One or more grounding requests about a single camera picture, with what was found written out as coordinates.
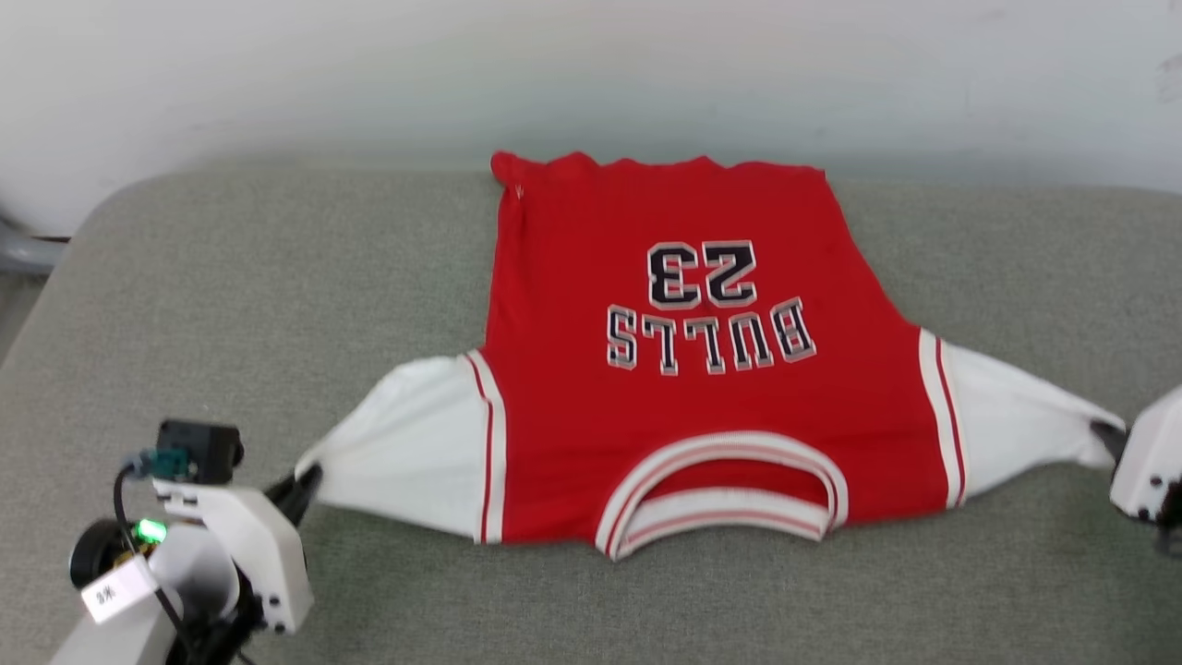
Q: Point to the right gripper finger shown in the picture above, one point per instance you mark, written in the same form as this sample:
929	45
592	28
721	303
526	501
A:
1111	439

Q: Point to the white paper label tag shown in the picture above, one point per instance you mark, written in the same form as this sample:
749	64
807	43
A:
115	591

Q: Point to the grey metal pipe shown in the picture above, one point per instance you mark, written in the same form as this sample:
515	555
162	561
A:
23	251

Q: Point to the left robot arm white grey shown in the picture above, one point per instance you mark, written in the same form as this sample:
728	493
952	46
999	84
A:
120	642

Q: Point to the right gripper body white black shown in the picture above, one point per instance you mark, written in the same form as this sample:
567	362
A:
1154	453

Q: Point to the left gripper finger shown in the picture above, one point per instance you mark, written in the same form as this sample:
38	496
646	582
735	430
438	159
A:
297	494

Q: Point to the red Bulls basketball jersey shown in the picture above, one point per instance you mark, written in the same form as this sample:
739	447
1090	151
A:
646	416

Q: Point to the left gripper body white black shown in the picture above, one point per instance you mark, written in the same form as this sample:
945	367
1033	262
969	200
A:
259	545

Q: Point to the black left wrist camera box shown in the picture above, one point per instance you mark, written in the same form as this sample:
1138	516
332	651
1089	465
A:
208	451

